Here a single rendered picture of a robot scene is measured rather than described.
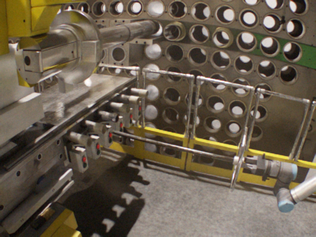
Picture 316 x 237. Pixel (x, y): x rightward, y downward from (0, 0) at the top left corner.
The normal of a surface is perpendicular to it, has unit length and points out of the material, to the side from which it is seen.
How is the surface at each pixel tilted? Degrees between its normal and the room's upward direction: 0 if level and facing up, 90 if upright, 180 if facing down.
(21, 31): 90
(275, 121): 90
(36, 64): 90
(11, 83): 68
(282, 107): 90
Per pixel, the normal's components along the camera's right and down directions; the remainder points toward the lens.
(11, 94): 0.89, -0.15
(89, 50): -0.33, 0.40
